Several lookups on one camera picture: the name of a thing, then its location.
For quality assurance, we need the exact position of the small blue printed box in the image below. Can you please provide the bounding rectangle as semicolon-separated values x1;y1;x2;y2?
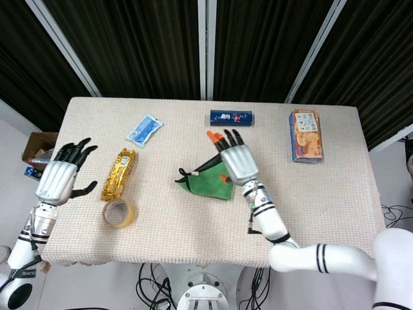
25;165;43;180

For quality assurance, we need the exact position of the white metal frame post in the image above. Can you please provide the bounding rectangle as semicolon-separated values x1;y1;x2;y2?
197;0;217;101
25;0;103;98
283;0;348;104

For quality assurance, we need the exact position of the yellow clear tape roll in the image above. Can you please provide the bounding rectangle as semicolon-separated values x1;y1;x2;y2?
102;198;136;229

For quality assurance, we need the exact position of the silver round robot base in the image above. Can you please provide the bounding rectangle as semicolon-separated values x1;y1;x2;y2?
176;282;230;310

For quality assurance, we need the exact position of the brown cardboard box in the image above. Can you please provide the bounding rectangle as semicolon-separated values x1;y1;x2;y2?
21;131;60;169

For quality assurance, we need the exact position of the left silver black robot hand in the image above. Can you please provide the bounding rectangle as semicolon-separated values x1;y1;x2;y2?
34;138;99;207

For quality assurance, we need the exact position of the right silver orange-tipped robot hand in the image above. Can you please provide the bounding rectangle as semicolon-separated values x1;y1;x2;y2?
206;129;261;187

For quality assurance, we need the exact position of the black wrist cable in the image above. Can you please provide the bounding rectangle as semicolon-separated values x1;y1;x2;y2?
247;193;263;236

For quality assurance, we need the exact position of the blue orange cracker box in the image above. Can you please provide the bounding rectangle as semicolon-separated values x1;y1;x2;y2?
288;108;325;163

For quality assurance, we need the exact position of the black pleated curtain panel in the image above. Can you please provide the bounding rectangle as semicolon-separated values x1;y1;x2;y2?
0;0;93;132
43;0;202;100
212;0;334;103
292;0;413;151

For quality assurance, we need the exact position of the gold foil biscuit pack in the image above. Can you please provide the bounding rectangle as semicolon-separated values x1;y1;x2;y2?
100;148;137;202

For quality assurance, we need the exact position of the blue plastic pouch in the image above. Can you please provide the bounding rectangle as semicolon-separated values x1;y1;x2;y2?
125;113;165;149

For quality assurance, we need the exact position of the beige waffle tablecloth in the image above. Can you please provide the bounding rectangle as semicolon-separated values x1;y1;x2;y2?
41;96;387;269

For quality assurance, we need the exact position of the black and green cloth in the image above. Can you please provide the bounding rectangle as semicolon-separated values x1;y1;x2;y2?
175;151;235;202

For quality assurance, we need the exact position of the black floor cable bundle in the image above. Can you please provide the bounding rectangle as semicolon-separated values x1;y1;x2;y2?
237;266;272;310
380;202;413;229
137;262;177;310

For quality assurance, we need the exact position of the dark blue long box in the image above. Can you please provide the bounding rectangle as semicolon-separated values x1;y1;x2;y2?
209;109;256;128

